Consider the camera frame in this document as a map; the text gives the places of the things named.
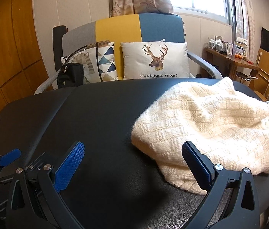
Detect deer print cushion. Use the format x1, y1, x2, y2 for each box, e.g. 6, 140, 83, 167
121, 41, 190, 80

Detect geometric triangle print cushion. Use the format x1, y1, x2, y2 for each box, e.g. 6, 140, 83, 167
60, 40, 119, 84

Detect beige patterned right curtain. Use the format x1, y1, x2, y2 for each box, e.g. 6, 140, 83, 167
235, 0, 255, 61

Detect black rolled mat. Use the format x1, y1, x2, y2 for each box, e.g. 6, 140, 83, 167
52, 25, 68, 71

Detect oranges on table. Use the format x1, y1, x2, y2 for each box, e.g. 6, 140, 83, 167
234, 54, 243, 59

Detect wooden folding chair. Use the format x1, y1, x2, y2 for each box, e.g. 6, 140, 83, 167
249, 49, 269, 101

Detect black handbag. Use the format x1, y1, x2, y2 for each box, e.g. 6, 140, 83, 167
57, 63, 84, 88

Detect cream knitted sweater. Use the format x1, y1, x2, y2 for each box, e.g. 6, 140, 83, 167
131, 77, 269, 195

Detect wooden side table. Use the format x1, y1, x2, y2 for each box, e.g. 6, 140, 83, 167
204, 47, 260, 81

